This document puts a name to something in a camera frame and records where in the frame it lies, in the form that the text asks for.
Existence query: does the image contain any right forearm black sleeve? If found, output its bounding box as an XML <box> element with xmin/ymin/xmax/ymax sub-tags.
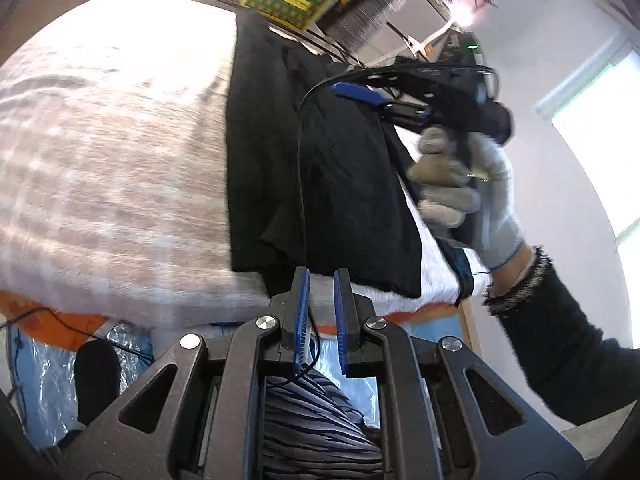
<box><xmin>485</xmin><ymin>247</ymin><xmax>639</xmax><ymax>426</ymax></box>

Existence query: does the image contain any pink plaid bed blanket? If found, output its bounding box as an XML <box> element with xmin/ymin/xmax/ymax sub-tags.
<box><xmin>0</xmin><ymin>0</ymin><xmax>492</xmax><ymax>331</ymax></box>

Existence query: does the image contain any black garment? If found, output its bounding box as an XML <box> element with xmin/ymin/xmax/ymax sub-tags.
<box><xmin>224</xmin><ymin>6</ymin><xmax>476</xmax><ymax>309</ymax></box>

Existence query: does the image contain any white clip lamp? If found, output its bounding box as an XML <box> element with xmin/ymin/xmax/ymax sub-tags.
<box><xmin>410</xmin><ymin>0</ymin><xmax>474</xmax><ymax>60</ymax></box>

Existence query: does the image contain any grey pleated skirt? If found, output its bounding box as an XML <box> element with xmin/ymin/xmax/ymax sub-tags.
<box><xmin>262</xmin><ymin>370</ymin><xmax>383</xmax><ymax>479</ymax></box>

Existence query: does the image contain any window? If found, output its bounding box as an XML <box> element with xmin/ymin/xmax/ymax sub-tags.
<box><xmin>536</xmin><ymin>36</ymin><xmax>639</xmax><ymax>326</ymax></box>

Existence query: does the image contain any right hand grey glove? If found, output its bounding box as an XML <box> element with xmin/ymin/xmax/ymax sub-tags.
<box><xmin>407</xmin><ymin>127</ymin><xmax>532</xmax><ymax>272</ymax></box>

